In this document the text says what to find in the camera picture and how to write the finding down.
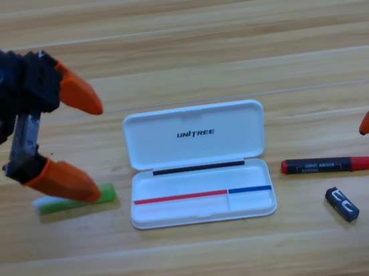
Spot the white Unitree pencil case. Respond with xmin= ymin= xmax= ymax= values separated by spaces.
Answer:
xmin=118 ymin=97 xmax=279 ymax=233

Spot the green highlighter pen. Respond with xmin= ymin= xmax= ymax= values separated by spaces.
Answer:
xmin=31 ymin=182 xmax=118 ymax=217

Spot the red and black marker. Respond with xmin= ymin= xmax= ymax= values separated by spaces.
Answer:
xmin=279 ymin=148 xmax=369 ymax=181

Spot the black eraser with white print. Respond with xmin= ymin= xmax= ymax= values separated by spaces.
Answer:
xmin=324 ymin=184 xmax=362 ymax=225

